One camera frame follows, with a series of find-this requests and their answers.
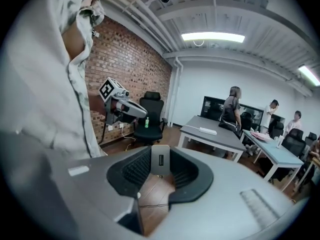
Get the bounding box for black framed glass partition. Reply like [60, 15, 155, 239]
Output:
[200, 95, 286, 132]

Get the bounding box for black office chair with headrest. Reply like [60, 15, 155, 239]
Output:
[132, 90, 169, 146]

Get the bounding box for white plastic adapter block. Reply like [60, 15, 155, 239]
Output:
[199, 126, 218, 136]

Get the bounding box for thin white wall cable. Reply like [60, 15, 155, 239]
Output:
[121, 126, 137, 151]

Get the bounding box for white vertical wall pipe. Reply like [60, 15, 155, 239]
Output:
[167, 56, 185, 128]

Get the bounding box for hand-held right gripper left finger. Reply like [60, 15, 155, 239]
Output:
[0, 132, 153, 240]

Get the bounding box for person's left forearm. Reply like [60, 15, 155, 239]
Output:
[87, 93, 108, 118]

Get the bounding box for grey table white legs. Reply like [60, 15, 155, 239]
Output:
[179, 115, 247, 164]

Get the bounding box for white green patterned shirt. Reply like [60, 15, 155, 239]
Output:
[0, 0, 108, 160]

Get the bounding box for white tumbler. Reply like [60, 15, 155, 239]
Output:
[274, 135, 285, 149]

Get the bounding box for light blue desk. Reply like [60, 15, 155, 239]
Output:
[241, 128, 305, 192]

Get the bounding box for pink cloth item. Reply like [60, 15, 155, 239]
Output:
[249, 130, 272, 142]

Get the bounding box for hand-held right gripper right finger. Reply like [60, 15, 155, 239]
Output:
[149, 145, 305, 240]

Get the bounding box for thin dark wire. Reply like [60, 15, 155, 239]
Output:
[138, 202, 171, 209]

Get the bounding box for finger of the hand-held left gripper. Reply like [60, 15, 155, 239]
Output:
[125, 102, 149, 119]

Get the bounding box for long ceiling light panel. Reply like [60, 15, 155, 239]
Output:
[181, 31, 246, 44]
[297, 65, 320, 87]

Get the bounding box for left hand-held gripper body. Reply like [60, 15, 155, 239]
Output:
[98, 76, 138, 127]

